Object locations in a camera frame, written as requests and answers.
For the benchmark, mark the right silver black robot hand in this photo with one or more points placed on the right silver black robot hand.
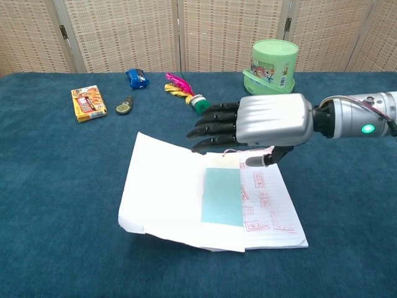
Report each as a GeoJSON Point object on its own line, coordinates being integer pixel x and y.
{"type": "Point", "coordinates": [273, 119]}

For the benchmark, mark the yellow notebook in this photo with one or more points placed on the yellow notebook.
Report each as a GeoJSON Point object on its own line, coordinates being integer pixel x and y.
{"type": "Point", "coordinates": [164, 198]}

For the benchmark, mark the green plastic bucket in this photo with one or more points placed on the green plastic bucket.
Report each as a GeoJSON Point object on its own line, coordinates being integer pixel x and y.
{"type": "Point", "coordinates": [273, 68]}

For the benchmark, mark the pink yellow feather shuttlecock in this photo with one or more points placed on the pink yellow feather shuttlecock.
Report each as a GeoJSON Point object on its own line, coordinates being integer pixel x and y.
{"type": "Point", "coordinates": [183, 88]}

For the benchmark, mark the blue clip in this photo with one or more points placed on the blue clip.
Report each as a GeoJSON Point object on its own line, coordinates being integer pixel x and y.
{"type": "Point", "coordinates": [137, 79]}

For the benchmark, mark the woven folding screen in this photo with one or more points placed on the woven folding screen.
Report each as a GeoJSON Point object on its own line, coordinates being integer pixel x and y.
{"type": "Point", "coordinates": [130, 34]}

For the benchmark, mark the orange yellow food box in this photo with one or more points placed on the orange yellow food box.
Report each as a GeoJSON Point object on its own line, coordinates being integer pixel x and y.
{"type": "Point", "coordinates": [88, 104]}

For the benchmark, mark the dark blue table mat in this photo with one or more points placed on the dark blue table mat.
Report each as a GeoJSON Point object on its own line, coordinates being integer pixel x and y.
{"type": "Point", "coordinates": [62, 201]}

